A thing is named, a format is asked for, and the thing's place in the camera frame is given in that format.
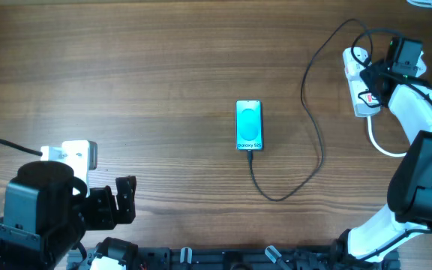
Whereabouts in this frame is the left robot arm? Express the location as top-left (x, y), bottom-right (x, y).
top-left (0, 161), bottom-right (138, 269)

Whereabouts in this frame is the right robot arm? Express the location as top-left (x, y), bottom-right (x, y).
top-left (331, 37), bottom-right (432, 269)

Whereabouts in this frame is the turquoise screen smartphone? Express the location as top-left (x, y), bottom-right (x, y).
top-left (235, 100), bottom-right (263, 151)

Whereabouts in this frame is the black left camera cable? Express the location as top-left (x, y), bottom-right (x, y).
top-left (0, 133), bottom-right (44, 157)

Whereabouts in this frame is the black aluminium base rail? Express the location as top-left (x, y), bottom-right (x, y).
top-left (67, 245), bottom-right (401, 270)

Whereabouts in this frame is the black charging cable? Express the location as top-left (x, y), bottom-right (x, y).
top-left (245, 17), bottom-right (374, 203)

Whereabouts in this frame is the white power strip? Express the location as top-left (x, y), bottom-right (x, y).
top-left (343, 47), bottom-right (380, 118)

